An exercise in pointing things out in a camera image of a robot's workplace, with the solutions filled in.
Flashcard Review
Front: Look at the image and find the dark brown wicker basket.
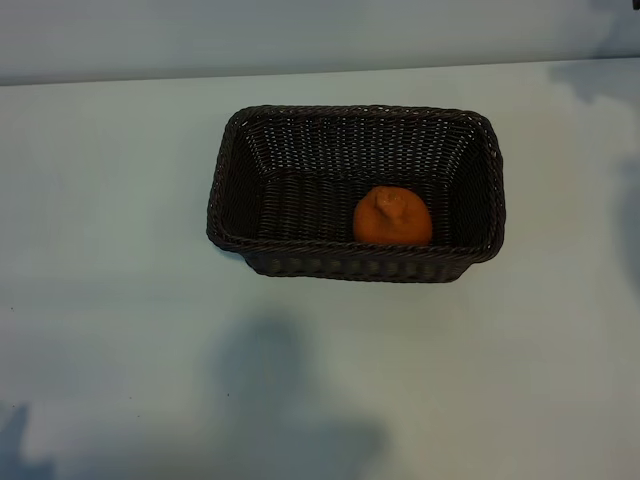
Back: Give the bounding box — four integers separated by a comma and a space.
205, 103, 509, 284

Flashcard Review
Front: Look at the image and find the orange fruit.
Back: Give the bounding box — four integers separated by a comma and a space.
352, 185, 433, 247

